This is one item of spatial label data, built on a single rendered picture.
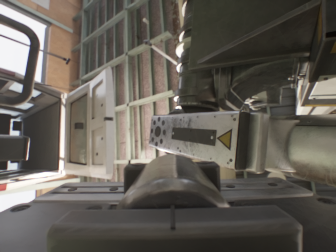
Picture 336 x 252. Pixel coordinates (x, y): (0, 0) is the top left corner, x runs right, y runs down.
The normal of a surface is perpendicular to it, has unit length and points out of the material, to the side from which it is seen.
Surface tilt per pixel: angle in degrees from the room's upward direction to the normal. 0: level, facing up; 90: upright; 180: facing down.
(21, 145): 90
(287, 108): 159
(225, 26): 180
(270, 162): 138
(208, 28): 180
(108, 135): 106
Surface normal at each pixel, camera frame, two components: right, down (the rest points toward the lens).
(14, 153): 0.82, 0.04
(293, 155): -0.84, 0.11
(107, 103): 0.63, -0.16
